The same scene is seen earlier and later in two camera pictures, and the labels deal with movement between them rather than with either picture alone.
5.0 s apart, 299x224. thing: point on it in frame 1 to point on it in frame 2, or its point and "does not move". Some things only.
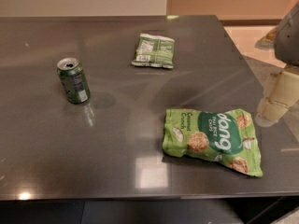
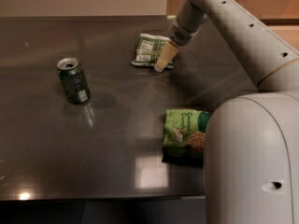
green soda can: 74,80 does not move
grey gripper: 288,39 to 181,34
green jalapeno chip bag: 155,51 does not move
